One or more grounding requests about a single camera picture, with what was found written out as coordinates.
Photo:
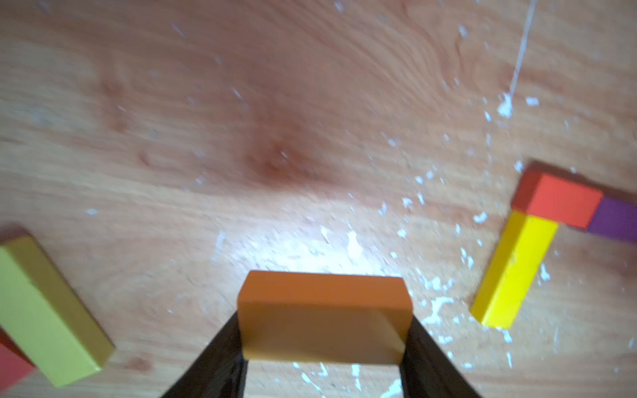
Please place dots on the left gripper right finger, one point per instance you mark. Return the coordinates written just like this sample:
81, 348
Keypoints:
427, 372

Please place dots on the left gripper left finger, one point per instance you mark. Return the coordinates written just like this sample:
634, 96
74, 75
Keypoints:
220, 371

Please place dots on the short red block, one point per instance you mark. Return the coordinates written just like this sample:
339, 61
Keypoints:
544, 195

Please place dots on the yellow long block front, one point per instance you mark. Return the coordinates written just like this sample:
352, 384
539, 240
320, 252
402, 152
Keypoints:
45, 318

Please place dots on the orange yellow block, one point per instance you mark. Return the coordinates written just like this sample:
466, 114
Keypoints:
320, 318

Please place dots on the yellow long block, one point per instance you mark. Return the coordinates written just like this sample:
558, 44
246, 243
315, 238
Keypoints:
45, 318
524, 242

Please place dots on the purple block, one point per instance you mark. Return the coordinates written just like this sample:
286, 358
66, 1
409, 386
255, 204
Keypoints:
614, 219

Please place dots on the red long block front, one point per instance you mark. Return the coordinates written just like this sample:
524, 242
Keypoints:
15, 365

